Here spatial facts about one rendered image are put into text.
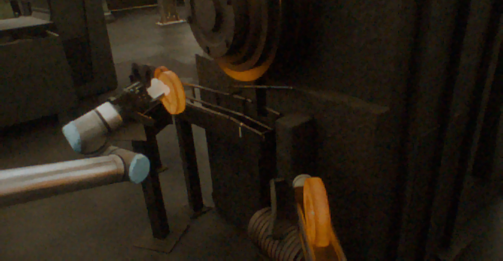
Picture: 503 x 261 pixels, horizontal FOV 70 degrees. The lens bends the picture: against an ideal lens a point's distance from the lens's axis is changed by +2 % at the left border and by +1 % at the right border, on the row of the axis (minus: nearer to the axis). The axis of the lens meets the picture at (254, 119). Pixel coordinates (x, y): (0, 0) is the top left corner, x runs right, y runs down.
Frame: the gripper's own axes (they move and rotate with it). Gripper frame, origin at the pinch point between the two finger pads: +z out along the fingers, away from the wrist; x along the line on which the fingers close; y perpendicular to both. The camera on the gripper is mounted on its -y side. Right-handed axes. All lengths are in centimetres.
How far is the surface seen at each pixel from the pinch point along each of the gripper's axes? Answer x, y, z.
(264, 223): -48, -32, -6
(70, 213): 80, -70, -59
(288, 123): -44.7, -9.1, 14.5
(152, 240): 28, -77, -34
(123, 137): 25.3, -19.4, -19.9
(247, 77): -26.2, 1.1, 16.7
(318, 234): -75, -13, -7
